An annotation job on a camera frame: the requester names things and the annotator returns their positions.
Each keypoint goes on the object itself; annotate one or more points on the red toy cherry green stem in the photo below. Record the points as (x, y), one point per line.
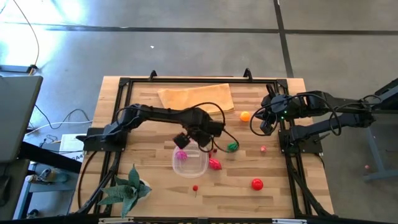
(195, 187)

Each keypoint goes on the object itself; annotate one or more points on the clear plastic tupperware container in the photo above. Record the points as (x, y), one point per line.
(192, 169)

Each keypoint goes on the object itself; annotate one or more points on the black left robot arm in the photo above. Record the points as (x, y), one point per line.
(155, 113)

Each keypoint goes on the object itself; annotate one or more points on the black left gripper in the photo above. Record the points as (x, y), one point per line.
(214, 129)

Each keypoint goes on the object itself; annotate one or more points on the green toy bell pepper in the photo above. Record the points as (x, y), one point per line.
(232, 147)

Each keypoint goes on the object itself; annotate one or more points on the orange toy fruit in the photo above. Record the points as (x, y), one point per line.
(245, 116)

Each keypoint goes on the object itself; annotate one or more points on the red toy tomato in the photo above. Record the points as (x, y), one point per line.
(257, 184)

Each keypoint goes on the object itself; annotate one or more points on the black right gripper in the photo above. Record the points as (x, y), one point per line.
(280, 105)

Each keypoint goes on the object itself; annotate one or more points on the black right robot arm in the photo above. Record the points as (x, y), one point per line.
(326, 102)

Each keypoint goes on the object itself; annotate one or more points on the pink spiky ball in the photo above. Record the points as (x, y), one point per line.
(181, 155)

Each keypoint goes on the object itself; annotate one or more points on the yellow folded cloth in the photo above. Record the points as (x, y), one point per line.
(186, 98)

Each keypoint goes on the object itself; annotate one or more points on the black metal table frame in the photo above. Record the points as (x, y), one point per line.
(202, 80)

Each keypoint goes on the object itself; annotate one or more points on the artificial green potted plant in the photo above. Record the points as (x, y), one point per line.
(127, 191)

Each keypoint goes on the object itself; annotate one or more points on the grey power strip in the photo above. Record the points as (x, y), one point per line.
(15, 69)

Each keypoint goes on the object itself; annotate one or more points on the red toy dragon fruit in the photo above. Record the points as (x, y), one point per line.
(214, 164)

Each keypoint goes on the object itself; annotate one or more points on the grey metal stand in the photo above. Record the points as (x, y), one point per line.
(377, 174)

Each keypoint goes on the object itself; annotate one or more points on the white paper sheet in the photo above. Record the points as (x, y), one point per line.
(70, 144)

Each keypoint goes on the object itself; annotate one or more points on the grey side table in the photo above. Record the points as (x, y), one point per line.
(18, 118)

